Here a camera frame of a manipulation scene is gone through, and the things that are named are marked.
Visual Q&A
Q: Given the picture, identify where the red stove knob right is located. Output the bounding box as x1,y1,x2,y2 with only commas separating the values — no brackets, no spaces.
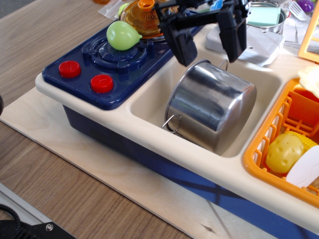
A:
90,74,114,94

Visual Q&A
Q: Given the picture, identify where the orange dish rack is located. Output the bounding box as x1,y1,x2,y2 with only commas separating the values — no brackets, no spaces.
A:
243,78,319,207

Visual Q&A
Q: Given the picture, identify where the steel bowl with teal sponge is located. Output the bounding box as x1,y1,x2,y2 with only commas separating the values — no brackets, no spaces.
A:
247,2,287,35

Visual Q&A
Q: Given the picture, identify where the red stove knob left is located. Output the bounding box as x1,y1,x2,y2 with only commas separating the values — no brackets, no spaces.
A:
58,60,81,78

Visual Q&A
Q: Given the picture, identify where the red stove knob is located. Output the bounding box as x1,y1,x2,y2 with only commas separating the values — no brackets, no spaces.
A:
58,60,81,78
90,74,114,94

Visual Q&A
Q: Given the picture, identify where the pale yellow plastic plate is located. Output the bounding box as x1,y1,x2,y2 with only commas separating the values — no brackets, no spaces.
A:
298,66,319,98

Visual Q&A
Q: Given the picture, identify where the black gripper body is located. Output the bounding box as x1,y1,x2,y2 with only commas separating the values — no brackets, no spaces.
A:
153,0,251,31

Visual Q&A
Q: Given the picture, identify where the light plywood board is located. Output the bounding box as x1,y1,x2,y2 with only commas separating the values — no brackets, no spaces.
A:
0,90,270,239

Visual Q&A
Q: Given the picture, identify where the green plastic pear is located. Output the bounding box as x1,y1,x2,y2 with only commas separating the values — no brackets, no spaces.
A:
106,21,143,51

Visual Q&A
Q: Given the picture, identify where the black cable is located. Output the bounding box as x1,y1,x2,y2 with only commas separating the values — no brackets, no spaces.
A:
0,204,23,239

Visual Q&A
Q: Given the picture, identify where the blue toy stove top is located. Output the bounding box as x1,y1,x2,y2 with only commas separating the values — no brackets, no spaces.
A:
42,27,173,110

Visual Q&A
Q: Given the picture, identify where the cream and blue toy sink unit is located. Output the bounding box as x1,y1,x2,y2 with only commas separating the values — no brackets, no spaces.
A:
35,46,319,239

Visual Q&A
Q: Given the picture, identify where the amber glass pot lid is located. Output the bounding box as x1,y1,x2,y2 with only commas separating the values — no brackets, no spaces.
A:
118,0,166,40

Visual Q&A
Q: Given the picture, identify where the purple plastic eggplant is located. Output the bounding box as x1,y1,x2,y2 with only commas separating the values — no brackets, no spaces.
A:
297,0,315,13

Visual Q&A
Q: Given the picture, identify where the white plastic utensil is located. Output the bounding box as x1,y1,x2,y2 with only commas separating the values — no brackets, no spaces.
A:
286,145,319,188

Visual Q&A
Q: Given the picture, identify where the yellow plastic corn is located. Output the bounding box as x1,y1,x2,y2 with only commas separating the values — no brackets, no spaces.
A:
285,131,318,152

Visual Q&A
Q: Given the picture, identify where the yellow plastic potato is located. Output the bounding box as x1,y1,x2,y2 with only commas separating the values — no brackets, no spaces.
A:
266,133,305,174

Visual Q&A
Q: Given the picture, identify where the white plastic spatula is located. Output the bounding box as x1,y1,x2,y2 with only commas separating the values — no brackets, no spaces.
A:
289,1,311,21

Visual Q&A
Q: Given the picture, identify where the clear plastic bag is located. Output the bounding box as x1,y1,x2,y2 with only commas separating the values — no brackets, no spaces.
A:
98,0,129,20

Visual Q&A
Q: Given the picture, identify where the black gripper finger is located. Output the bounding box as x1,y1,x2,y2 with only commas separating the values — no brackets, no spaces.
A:
217,7,247,63
160,21,197,66

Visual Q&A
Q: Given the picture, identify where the black bracket with screw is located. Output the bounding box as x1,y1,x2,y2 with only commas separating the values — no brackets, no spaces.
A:
0,220,75,239

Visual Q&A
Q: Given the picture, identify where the orange rack frame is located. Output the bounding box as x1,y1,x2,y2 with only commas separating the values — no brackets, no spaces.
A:
298,1,319,64

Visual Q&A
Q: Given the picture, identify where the stainless steel pot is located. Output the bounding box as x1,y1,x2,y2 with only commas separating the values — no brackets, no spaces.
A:
163,60,257,155

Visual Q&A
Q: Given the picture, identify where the white faucet base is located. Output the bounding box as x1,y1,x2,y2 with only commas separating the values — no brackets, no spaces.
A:
205,25,285,67

